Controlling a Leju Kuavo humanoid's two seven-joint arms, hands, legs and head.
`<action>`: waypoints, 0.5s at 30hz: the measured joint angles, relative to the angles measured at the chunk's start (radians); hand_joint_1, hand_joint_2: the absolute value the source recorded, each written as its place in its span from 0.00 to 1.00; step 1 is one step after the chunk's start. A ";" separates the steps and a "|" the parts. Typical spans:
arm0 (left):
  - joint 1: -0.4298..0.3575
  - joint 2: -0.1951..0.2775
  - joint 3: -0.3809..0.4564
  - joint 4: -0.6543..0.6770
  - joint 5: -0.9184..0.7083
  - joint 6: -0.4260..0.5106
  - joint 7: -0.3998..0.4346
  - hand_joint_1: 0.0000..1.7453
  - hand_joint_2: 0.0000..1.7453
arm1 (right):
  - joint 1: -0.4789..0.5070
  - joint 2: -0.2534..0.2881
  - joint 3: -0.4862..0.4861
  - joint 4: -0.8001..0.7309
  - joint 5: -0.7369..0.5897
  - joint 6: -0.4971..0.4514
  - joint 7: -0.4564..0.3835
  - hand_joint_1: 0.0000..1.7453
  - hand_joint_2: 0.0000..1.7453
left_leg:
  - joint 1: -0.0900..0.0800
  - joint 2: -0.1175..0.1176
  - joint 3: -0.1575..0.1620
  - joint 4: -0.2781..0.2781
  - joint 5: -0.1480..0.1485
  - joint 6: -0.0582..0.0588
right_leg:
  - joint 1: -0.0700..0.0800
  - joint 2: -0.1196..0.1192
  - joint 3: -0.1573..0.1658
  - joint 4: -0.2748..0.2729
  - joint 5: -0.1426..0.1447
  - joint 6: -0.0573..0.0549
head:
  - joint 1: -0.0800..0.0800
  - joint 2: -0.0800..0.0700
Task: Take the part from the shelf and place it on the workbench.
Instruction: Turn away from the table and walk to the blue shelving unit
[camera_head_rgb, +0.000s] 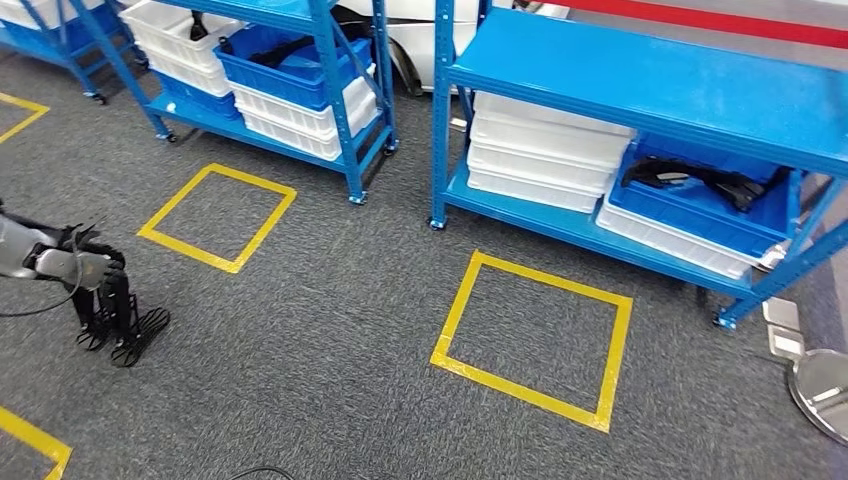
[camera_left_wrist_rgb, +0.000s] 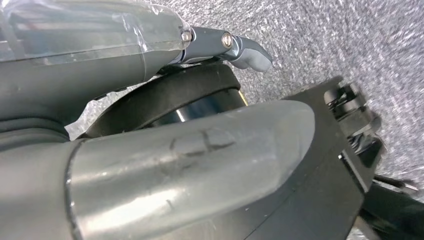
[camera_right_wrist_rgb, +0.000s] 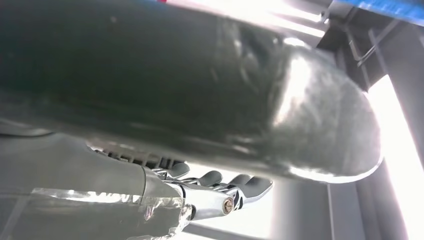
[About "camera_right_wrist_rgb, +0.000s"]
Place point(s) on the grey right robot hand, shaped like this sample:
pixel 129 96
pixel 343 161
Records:
pixel 149 82

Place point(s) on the blue metal shelf rack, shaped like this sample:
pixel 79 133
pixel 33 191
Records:
pixel 391 10

